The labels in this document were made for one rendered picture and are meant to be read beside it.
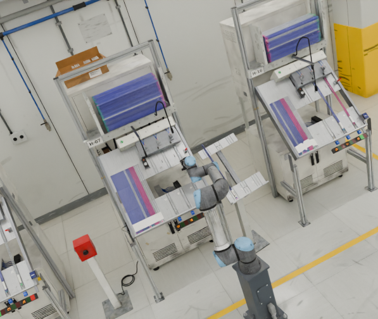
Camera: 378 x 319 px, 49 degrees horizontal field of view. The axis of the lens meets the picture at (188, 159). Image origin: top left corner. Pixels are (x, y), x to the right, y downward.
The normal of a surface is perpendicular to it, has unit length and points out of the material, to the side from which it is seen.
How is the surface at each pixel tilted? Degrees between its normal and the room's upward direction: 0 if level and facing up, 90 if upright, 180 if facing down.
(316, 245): 0
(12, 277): 47
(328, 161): 90
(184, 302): 0
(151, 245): 90
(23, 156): 90
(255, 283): 90
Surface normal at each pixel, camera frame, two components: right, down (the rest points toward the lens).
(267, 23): 0.35, 0.41
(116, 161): 0.04, -0.31
